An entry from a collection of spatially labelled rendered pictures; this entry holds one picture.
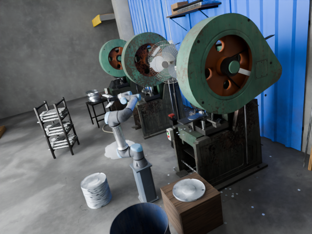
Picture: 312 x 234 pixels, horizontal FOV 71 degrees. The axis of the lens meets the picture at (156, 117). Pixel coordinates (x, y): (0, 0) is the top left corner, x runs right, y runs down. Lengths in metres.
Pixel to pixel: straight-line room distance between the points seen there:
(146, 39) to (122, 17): 3.79
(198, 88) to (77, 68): 7.08
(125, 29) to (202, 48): 5.55
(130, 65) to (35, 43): 5.53
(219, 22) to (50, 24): 7.20
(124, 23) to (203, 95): 5.62
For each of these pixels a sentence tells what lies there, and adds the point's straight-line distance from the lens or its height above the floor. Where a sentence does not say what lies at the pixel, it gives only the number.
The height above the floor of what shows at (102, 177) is 0.27.
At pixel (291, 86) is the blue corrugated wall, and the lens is 3.06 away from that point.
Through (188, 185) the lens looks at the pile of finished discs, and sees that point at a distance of 2.12.
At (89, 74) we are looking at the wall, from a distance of 8.64.
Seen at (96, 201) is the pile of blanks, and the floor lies 0.09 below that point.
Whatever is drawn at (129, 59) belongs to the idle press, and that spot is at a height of 1.41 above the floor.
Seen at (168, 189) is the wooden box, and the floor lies 0.35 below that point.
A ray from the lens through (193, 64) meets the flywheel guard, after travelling 1.76.
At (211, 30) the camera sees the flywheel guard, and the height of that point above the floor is 1.64.
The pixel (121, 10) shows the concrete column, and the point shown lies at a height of 2.50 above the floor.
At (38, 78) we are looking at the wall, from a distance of 8.60.
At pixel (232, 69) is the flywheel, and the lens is 1.92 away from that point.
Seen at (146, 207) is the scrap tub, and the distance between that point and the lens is 1.89.
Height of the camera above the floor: 1.69
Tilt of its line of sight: 20 degrees down
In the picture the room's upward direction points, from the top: 11 degrees counter-clockwise
